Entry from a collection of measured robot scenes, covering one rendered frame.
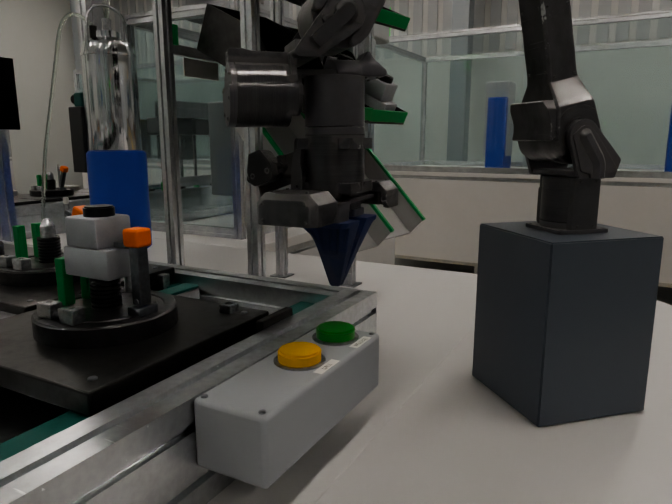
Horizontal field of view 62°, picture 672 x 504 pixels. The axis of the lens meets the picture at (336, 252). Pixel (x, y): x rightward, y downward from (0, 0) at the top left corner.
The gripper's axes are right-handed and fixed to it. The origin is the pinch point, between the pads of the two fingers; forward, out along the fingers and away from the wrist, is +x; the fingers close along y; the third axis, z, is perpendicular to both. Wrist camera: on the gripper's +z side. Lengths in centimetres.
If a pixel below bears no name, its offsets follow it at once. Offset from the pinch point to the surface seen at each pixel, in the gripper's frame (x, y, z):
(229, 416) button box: 9.5, 17.7, -0.1
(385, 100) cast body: -17.5, -43.9, 13.4
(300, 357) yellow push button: 7.9, 8.7, -0.9
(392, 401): 19.0, -8.1, -3.0
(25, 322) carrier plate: 7.7, 13.8, 30.0
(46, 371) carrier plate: 7.7, 21.1, 16.3
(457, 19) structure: -171, -750, 207
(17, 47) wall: -191, -673, 1055
